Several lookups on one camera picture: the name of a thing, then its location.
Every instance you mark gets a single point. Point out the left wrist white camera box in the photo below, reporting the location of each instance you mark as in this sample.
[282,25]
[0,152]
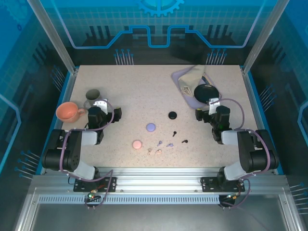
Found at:
[100,104]

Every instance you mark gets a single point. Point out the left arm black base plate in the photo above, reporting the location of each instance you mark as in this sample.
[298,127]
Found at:
[109,184]

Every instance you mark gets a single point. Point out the beige folded cloth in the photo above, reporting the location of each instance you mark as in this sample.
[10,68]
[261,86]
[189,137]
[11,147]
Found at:
[192,77]

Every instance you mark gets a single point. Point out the metal cutlery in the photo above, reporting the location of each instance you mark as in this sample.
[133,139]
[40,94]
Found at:
[208,80]

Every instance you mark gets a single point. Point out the pink earbud charging case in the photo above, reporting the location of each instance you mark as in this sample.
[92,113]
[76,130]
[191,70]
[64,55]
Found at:
[137,144]

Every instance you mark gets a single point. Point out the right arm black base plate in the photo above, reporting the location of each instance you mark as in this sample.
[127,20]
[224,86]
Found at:
[209,184]

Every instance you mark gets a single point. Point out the orange ceramic mug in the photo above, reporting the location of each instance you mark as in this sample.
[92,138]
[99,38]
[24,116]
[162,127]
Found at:
[68,111]

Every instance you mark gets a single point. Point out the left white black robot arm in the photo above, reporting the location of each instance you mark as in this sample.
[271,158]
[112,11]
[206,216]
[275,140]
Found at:
[72,149]

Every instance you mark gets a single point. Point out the purple earbud charging case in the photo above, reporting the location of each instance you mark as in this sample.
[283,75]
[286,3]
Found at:
[151,127]

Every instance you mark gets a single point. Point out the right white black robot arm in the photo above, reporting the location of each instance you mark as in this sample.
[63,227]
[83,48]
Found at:
[247,149]

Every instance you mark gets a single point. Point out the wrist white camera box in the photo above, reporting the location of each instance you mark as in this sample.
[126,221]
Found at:
[213,104]
[100,104]

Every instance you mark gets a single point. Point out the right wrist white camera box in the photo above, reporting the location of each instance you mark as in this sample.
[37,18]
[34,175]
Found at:
[213,104]

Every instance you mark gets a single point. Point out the aluminium frame post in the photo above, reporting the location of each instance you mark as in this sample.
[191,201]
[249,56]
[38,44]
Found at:
[55,36]
[264,36]

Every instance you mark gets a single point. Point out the lavender plastic tray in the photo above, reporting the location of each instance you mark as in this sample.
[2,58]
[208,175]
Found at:
[176,73]

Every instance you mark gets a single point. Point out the aluminium mounting rail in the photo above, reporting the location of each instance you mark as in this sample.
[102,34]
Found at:
[156,178]

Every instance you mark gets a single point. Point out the grey ceramic mug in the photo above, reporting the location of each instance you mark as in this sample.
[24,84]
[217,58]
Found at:
[92,95]

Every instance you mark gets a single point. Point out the black round plate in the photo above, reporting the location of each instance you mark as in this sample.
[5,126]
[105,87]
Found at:
[205,93]

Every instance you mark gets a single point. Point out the black earbud charging case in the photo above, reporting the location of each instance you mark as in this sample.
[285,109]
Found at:
[172,115]

